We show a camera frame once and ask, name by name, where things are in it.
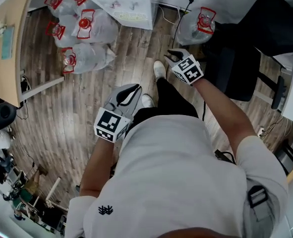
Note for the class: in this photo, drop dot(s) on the black jacket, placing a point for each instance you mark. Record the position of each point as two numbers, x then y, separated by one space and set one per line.
267 21

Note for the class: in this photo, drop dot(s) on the person's black trousers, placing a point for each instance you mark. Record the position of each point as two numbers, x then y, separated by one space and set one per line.
171 100

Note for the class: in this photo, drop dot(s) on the person's white t-shirt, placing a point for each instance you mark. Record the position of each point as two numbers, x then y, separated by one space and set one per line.
173 182

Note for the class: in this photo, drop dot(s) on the black round stool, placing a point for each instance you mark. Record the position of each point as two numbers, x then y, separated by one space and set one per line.
1 115

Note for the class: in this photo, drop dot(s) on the person's left forearm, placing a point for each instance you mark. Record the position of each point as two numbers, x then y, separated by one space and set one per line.
99 167

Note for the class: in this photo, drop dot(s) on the white flower bunch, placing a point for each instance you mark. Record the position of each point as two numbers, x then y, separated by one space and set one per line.
0 28

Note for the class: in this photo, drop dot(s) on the white plastic bag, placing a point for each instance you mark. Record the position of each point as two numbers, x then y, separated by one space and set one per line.
0 139

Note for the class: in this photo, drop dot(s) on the clear water jug red cap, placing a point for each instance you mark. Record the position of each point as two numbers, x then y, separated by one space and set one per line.
96 27

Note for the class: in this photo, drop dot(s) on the teal notebook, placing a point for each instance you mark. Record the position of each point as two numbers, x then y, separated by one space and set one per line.
8 42

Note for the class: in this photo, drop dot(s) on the white power strip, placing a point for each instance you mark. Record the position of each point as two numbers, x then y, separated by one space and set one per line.
260 131

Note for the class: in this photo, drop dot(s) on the person's white shoe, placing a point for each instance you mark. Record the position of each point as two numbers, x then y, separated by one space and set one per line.
159 69
147 101

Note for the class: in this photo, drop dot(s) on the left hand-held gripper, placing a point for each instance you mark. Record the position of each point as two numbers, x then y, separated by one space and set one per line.
111 123

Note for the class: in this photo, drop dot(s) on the person's right forearm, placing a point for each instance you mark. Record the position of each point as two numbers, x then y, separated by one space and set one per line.
225 113

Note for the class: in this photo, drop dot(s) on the person's white left shoe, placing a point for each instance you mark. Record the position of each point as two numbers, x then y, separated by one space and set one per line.
147 101

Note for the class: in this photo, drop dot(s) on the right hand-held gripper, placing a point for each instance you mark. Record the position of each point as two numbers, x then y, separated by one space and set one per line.
188 69

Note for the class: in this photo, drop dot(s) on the black office chair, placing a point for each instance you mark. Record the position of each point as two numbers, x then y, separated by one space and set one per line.
235 71

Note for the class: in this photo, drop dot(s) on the wooden desk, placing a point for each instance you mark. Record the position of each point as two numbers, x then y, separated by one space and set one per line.
5 71

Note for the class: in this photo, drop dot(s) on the person's white right shoe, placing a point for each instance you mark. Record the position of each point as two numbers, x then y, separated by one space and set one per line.
159 69

